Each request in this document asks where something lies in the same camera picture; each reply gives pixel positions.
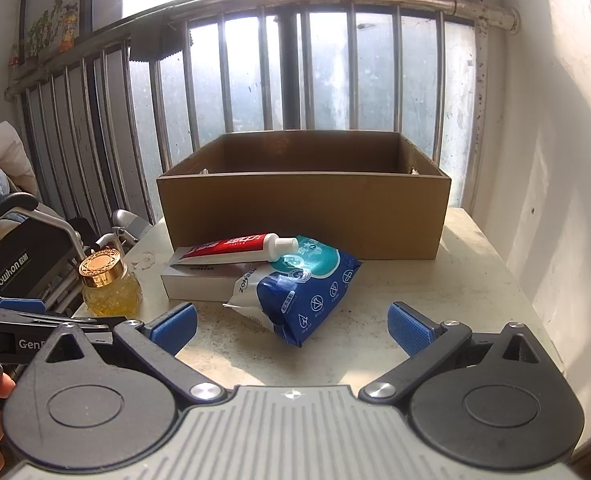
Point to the flat white box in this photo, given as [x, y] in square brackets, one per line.
[195, 282]

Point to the orange drink bottle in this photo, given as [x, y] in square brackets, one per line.
[69, 27]

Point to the red white toothpaste tube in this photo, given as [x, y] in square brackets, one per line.
[225, 249]

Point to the blue wet wipes pack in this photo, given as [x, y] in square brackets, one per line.
[300, 300]

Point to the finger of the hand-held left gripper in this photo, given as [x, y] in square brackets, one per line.
[90, 321]
[20, 306]

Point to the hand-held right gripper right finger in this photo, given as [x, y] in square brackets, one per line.
[408, 329]

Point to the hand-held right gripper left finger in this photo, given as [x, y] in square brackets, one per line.
[175, 329]

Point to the small potted plant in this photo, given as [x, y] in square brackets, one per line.
[40, 35]

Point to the brown cardboard box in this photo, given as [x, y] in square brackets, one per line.
[300, 215]

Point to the white padded jacket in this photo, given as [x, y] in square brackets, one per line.
[5, 155]

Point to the yellow glass jar gold lid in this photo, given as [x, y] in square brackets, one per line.
[110, 295]

